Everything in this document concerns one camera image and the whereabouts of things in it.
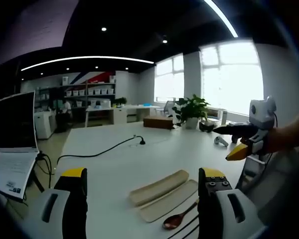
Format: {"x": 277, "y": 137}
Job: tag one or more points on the large potted green plant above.
{"x": 192, "y": 109}

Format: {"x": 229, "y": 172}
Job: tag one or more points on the long curved ceiling light strip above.
{"x": 89, "y": 58}

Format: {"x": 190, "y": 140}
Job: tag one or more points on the white floor appliance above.
{"x": 216, "y": 115}

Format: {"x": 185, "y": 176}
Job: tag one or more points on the beige cutlery case lid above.
{"x": 158, "y": 188}

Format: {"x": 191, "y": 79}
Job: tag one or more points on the storage shelf with white bins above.
{"x": 89, "y": 92}

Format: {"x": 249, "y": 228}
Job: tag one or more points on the round ceiling spotlight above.
{"x": 165, "y": 39}
{"x": 104, "y": 29}

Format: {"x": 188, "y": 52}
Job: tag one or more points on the straight ceiling light strip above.
{"x": 223, "y": 17}

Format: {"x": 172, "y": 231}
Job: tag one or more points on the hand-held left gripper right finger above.
{"x": 221, "y": 211}

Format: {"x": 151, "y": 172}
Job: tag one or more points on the white laptop with dark screen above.
{"x": 15, "y": 122}

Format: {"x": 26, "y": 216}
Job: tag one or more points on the wide bright window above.
{"x": 231, "y": 77}

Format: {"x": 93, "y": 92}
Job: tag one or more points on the white printed paper sheet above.
{"x": 11, "y": 171}

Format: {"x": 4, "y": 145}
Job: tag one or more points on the brown wooden spoon utensil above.
{"x": 174, "y": 220}

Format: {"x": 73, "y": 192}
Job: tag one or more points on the brown wooden box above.
{"x": 158, "y": 122}

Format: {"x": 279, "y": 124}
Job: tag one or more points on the dark chopstick utensil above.
{"x": 187, "y": 222}
{"x": 192, "y": 228}

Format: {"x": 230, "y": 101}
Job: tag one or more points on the narrow bright window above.
{"x": 169, "y": 77}

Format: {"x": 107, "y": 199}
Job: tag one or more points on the white office desk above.
{"x": 119, "y": 113}

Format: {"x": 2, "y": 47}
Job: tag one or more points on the beige cutlery case base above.
{"x": 169, "y": 204}

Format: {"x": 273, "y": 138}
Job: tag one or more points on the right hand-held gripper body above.
{"x": 261, "y": 114}

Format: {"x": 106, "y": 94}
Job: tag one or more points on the white cabinet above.
{"x": 44, "y": 124}

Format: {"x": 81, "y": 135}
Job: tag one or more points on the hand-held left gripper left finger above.
{"x": 64, "y": 204}

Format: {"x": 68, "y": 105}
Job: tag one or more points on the white handheld controller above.
{"x": 221, "y": 142}

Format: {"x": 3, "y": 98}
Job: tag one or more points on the small potted green plant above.
{"x": 120, "y": 100}

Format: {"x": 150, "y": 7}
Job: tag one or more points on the grey office chair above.
{"x": 167, "y": 108}

